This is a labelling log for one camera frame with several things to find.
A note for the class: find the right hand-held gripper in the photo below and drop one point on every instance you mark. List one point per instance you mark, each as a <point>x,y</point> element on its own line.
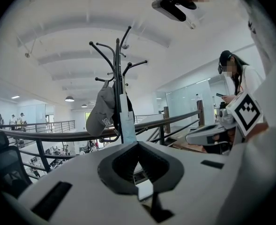
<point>248,114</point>

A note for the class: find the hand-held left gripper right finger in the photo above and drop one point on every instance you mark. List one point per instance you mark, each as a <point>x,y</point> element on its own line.
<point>198,184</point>

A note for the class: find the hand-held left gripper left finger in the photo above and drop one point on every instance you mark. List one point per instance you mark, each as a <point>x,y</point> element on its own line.
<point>81,177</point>

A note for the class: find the black metal coat rack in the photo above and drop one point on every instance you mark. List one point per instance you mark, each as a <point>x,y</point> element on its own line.
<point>117,62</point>

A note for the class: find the person's right forearm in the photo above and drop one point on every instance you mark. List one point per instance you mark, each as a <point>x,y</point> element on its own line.
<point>259,129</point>

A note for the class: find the black metal railing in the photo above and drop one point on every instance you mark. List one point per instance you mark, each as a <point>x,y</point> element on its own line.
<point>58,136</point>

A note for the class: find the distant metal railing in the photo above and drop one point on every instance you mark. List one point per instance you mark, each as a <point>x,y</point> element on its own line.
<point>46,125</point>

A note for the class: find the person's grey hooded top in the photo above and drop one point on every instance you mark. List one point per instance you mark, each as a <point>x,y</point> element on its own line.
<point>264,172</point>

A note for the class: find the grey baseball cap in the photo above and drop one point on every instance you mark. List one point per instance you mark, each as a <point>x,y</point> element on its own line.
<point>100,111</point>

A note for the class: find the black mesh office chair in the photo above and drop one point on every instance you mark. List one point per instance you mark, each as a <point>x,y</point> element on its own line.
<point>4,163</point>

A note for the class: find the wooden post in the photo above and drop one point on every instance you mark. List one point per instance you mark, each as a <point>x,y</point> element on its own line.
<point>200,109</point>
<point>166,118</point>

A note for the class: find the head-mounted camera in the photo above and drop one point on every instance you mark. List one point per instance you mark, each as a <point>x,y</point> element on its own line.
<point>170,9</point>

